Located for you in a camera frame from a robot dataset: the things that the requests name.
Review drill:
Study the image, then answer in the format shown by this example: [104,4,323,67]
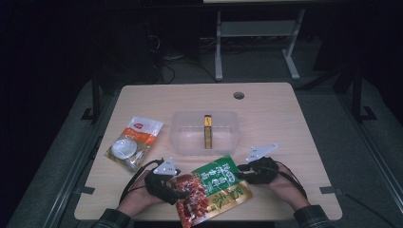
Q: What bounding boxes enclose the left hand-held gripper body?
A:
[144,157,182,202]

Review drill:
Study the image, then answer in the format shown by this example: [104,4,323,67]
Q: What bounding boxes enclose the white and orange food packet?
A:
[105,116,164,174]

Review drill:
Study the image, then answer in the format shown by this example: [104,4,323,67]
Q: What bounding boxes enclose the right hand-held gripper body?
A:
[245,143,280,185]

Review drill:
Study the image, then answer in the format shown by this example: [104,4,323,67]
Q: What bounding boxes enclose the green and gold food pouch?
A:
[169,154,254,228]

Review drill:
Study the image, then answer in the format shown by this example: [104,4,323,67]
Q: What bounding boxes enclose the grey tape strip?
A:
[318,186,344,196]
[75,186,96,196]

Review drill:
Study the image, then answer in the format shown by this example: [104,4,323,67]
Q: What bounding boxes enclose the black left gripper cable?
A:
[118,159,165,205]

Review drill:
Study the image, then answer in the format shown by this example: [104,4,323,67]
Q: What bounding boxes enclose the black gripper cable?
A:
[274,160,308,200]
[118,159,165,205]

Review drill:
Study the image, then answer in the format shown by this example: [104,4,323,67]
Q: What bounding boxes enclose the black metal stand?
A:
[80,63,103,124]
[351,63,378,124]

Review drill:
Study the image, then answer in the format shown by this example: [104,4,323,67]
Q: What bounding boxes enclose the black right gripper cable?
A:
[274,160,308,200]

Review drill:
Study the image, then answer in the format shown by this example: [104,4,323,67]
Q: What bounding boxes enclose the white metal table frame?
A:
[202,0,308,82]

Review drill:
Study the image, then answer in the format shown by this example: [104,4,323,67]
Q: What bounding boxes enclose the clear plastic container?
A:
[168,109,240,157]

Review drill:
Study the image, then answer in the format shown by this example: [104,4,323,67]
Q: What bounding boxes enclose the black floor cables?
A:
[148,32,220,85]

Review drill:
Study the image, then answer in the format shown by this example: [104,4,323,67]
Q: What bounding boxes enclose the yellow stick packet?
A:
[203,114,213,150]

